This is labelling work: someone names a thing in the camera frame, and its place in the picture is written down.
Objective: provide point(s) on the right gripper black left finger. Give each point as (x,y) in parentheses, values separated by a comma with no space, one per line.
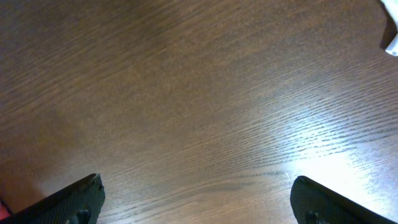
(80,202)

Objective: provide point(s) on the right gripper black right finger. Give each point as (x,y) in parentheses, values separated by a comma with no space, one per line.
(313,203)

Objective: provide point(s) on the red soccer t-shirt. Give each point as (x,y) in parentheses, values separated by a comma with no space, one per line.
(4,211)

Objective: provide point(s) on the white crumpled garment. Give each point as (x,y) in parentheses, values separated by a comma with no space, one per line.
(389,37)

